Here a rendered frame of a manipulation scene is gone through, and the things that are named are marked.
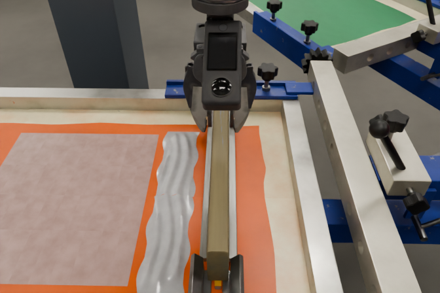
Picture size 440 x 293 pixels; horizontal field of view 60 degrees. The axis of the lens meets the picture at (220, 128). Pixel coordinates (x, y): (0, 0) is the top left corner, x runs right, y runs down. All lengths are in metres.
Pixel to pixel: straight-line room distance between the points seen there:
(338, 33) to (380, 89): 1.61
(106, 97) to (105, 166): 0.19
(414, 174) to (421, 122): 2.01
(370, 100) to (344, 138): 1.99
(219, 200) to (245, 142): 0.27
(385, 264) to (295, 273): 0.14
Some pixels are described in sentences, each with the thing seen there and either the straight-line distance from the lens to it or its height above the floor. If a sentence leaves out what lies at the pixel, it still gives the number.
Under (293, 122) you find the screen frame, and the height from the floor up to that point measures 0.99.
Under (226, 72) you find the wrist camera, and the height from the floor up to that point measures 1.26.
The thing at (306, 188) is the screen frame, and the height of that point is 0.99.
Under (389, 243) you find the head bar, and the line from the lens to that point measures 0.60.
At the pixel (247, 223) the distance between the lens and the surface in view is 0.68.
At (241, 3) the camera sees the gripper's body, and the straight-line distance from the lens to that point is 0.48.
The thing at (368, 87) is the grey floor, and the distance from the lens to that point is 2.84.
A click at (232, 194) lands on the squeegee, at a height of 0.99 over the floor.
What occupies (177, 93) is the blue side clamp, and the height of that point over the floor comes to 1.00.
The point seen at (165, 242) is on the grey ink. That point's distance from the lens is 0.65.
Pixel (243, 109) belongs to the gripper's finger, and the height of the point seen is 1.16.
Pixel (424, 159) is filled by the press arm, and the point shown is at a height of 1.04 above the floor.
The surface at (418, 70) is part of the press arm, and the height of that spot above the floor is 0.93.
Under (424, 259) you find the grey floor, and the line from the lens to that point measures 1.95.
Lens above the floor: 1.51
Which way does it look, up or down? 41 degrees down
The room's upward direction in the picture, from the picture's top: straight up
